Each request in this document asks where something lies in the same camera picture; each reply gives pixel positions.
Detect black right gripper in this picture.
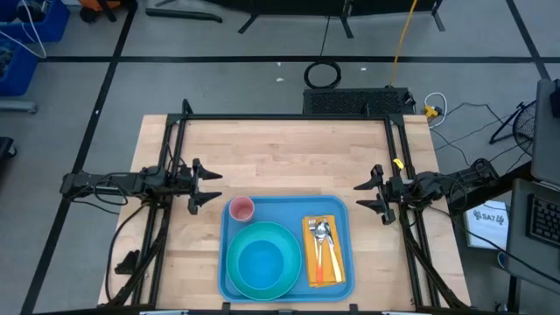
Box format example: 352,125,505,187
353,164,411,227

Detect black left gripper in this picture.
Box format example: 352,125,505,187
173,157,224,216

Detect pink plastic cup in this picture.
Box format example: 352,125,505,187
228,195,256,223

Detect metal spoon orange handle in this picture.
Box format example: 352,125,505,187
314,220,329,284

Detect metal fork orange handle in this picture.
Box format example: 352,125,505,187
307,217,325,285

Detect yellow cloth napkin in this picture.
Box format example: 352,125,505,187
301,213,347,289

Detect teal bowl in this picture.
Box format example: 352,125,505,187
225,220,304,302

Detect blue plastic tray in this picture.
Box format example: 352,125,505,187
217,194,356,305

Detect black perforated computer case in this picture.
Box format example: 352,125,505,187
302,87,416,116

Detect white printed paper box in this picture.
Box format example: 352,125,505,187
463,200,511,250

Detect black desk beam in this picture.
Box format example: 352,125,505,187
445,161,533,215

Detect grey desk with keyboard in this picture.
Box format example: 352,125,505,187
507,178,560,284

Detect long black bar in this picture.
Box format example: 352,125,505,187
145,7,224,24

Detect black keyboard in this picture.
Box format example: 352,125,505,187
527,194,560,250

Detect black standing panel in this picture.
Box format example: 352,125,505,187
155,0,446,39

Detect black object at floor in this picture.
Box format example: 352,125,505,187
0,136,18,159

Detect grey floor bar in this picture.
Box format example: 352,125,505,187
0,100,39,116

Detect orange and black object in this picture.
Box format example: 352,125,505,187
77,0,139,24

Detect small blue storage bin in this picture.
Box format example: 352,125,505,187
0,38,41,97

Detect large blue storage bin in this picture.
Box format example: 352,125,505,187
0,0,71,44

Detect black aluminium table frame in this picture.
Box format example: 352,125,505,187
98,98,473,314

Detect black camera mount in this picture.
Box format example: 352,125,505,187
114,248,141,276

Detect white looped cable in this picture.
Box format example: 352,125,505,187
423,91,449,129

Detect thick black cable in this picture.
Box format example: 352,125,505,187
104,203,148,303

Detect coiled black cable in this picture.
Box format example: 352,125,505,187
303,60,343,90

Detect yellow cable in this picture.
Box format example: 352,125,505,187
388,0,419,88

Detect black wire floor fan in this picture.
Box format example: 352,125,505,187
488,99,538,158

